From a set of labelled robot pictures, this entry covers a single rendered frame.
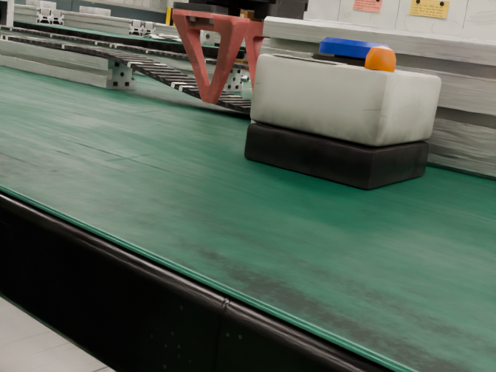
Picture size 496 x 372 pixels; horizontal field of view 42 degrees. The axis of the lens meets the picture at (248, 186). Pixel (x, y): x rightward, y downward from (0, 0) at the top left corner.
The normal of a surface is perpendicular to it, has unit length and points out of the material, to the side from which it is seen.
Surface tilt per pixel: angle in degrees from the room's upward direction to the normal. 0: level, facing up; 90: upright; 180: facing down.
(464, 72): 90
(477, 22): 90
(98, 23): 90
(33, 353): 0
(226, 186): 0
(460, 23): 90
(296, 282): 0
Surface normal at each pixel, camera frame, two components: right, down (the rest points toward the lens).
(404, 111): 0.81, 0.23
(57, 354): 0.13, -0.97
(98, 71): -0.58, 0.11
